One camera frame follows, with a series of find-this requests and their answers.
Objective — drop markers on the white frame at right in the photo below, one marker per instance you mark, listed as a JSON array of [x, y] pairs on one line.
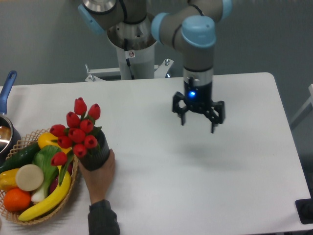
[[303, 111]]

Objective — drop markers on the yellow banana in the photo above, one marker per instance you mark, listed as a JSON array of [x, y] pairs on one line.
[[54, 199]]

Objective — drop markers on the yellow bell pepper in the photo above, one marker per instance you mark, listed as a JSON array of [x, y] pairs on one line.
[[7, 179]]

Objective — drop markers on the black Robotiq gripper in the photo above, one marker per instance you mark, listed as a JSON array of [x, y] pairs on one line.
[[198, 99]]

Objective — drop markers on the red tulip bouquet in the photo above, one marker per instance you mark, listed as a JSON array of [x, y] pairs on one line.
[[79, 135]]

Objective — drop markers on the dark red vegetable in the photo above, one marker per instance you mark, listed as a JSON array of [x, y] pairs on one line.
[[54, 184]]

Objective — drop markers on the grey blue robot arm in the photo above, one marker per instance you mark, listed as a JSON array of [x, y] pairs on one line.
[[190, 31]]

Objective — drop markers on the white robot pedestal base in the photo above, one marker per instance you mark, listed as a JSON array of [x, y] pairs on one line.
[[135, 48]]

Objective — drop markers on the person's hand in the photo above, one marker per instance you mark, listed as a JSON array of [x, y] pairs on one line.
[[99, 181]]

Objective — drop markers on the orange fruit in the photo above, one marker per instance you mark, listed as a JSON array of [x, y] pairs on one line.
[[17, 200]]

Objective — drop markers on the blue handled steel pot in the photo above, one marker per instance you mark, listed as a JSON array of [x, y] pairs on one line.
[[8, 133]]

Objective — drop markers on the green bok choy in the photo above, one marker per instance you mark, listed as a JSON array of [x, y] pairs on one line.
[[43, 160]]

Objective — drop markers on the yellow squash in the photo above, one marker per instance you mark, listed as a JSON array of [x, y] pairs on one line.
[[47, 138]]

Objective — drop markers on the beige round disc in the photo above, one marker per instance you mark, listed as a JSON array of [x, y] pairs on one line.
[[29, 177]]

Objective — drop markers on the black device at table edge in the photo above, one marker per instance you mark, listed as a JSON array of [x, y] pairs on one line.
[[305, 210]]

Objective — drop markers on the grey sleeved forearm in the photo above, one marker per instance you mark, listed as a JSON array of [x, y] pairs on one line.
[[102, 219]]

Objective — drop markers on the dark grey ribbed vase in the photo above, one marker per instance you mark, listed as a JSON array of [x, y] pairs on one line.
[[96, 157]]

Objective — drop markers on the woven wicker basket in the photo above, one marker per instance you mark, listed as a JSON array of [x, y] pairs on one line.
[[13, 216]]

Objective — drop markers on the green cucumber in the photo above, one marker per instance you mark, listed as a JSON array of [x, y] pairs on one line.
[[22, 157]]

